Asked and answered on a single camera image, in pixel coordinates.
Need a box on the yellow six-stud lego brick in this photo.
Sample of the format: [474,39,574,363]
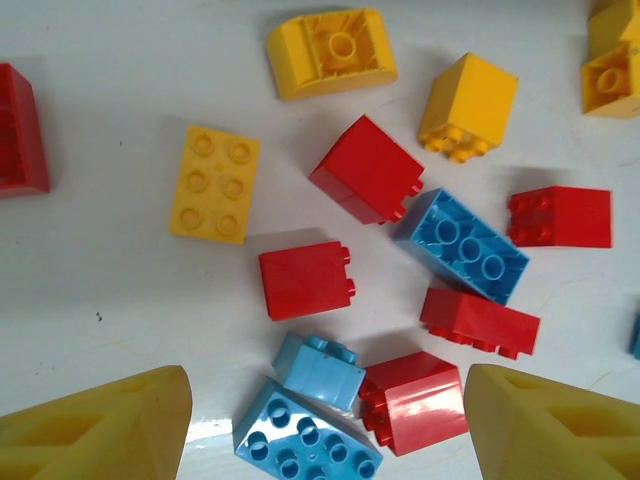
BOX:
[168,124,262,247]

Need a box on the red square lego brick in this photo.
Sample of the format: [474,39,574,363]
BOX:
[358,350,470,458]
[506,185,613,250]

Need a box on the red tall lego brick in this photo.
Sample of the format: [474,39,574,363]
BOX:
[257,240,358,323]

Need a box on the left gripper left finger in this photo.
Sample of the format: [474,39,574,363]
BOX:
[0,364,194,480]

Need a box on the light blue square lego brick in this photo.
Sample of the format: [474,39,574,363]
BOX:
[271,331,368,413]

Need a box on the red curved lego brick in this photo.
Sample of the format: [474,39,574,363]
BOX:
[0,62,52,200]

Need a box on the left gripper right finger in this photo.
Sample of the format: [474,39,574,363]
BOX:
[463,363,640,480]

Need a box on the yellow tall square lego brick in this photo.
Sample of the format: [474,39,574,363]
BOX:
[417,51,520,165]

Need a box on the yellow curved lego brick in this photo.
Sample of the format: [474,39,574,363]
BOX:
[265,7,400,103]

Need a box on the red long lego brick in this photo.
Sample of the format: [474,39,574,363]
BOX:
[419,286,542,359]

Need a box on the blue long lego brick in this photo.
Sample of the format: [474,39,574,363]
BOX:
[233,377,385,480]
[391,187,531,307]

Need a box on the red double-stacked lego brick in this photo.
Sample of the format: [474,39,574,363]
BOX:
[308,114,427,226]

